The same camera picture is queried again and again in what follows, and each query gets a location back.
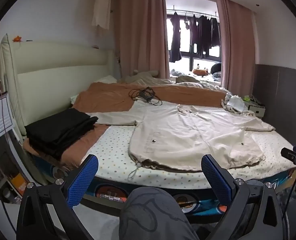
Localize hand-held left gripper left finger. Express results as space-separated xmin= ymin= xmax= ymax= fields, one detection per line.
xmin=17 ymin=154 xmax=99 ymax=240

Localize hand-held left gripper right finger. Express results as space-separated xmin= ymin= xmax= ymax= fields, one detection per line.
xmin=200 ymin=154 xmax=289 ymax=240

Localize beige jacket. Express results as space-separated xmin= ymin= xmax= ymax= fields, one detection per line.
xmin=89 ymin=100 xmax=276 ymax=179

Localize folded black clothes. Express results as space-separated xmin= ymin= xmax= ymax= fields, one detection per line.
xmin=25 ymin=109 xmax=99 ymax=160

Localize row of hanging dark clothes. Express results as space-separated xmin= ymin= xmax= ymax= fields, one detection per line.
xmin=168 ymin=11 xmax=222 ymax=63

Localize blue cartoon bed sheet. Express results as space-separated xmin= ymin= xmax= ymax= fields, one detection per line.
xmin=33 ymin=155 xmax=296 ymax=217

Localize white floral mattress pad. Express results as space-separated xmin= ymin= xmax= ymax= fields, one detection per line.
xmin=81 ymin=124 xmax=296 ymax=189

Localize small white bedside cabinet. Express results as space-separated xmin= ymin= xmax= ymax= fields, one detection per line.
xmin=244 ymin=96 xmax=266 ymax=118

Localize orange paper bag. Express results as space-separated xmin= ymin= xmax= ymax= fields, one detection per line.
xmin=10 ymin=174 xmax=25 ymax=189

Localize crumpled floral cloth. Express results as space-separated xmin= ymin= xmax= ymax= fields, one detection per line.
xmin=221 ymin=93 xmax=250 ymax=114

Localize orange blanket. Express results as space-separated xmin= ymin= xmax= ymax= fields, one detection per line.
xmin=23 ymin=82 xmax=228 ymax=168

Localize white pillow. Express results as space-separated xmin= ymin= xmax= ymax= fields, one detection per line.
xmin=96 ymin=75 xmax=118 ymax=84

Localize orange plush toy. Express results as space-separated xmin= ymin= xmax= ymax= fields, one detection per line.
xmin=192 ymin=66 xmax=210 ymax=77

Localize dark bag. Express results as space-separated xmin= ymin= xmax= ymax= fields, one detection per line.
xmin=210 ymin=63 xmax=223 ymax=77

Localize cream padded headboard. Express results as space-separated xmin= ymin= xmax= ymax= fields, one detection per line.
xmin=0 ymin=34 xmax=118 ymax=137

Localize pink curtain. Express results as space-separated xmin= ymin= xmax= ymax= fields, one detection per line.
xmin=113 ymin=0 xmax=170 ymax=83
xmin=215 ymin=0 xmax=256 ymax=94

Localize white hanging cloth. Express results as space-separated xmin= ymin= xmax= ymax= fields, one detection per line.
xmin=91 ymin=0 xmax=112 ymax=30

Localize black charger with cables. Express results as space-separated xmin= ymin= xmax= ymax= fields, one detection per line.
xmin=129 ymin=87 xmax=163 ymax=105

